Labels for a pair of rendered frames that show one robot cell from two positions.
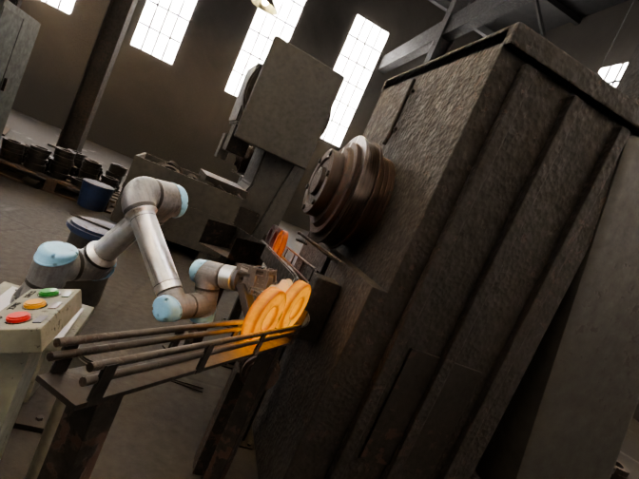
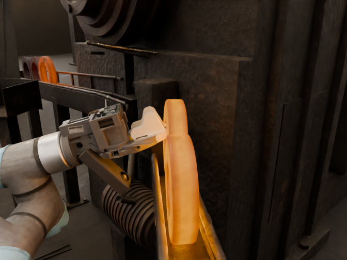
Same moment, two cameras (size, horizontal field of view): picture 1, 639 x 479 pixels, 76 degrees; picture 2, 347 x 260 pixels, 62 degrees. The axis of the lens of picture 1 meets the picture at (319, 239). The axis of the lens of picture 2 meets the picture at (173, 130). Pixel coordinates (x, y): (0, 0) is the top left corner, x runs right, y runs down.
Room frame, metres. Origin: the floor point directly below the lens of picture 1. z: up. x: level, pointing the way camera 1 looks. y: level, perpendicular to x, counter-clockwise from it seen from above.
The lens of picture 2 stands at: (0.69, 0.21, 0.95)
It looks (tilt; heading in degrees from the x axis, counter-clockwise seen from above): 20 degrees down; 336
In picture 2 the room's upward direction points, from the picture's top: straight up
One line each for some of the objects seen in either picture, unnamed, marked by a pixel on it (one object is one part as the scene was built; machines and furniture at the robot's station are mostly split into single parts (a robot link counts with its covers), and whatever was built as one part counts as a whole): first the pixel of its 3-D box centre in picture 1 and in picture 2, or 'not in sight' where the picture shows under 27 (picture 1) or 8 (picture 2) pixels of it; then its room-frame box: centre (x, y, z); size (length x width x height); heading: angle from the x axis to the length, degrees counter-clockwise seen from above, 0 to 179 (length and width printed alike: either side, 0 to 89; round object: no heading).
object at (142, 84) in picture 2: (315, 308); (158, 118); (1.48, -0.09, 0.68); 0.11 x 0.08 x 0.24; 107
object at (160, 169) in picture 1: (179, 205); not in sight; (4.13, 1.45, 0.39); 1.03 x 0.83 x 0.79; 111
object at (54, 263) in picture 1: (55, 263); not in sight; (1.35, 0.79, 0.48); 0.13 x 0.12 x 0.14; 157
